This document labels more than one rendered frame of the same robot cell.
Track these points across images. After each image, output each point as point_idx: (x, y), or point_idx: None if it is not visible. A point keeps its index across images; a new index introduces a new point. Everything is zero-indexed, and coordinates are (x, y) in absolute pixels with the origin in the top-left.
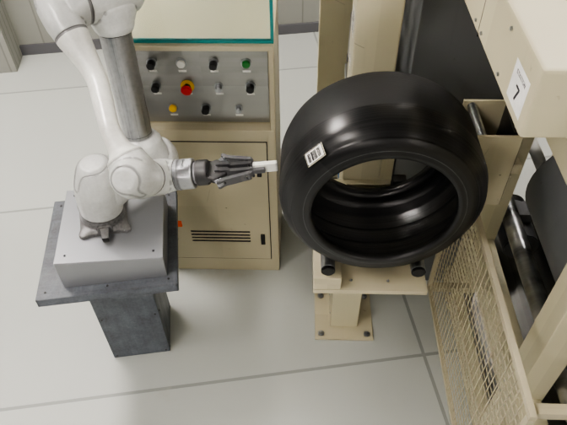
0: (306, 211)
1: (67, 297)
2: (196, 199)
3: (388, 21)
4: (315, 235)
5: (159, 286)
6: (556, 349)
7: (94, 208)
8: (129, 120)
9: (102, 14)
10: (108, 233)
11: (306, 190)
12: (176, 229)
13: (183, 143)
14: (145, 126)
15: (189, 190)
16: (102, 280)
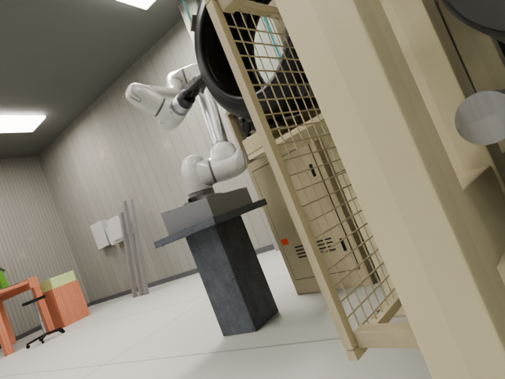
0: (204, 68)
1: (165, 237)
2: (287, 213)
3: None
4: (217, 89)
5: (204, 220)
6: (393, 26)
7: (186, 181)
8: (210, 132)
9: (189, 76)
10: (192, 197)
11: (198, 50)
12: (243, 206)
13: (267, 165)
14: (219, 134)
15: (281, 205)
16: (183, 225)
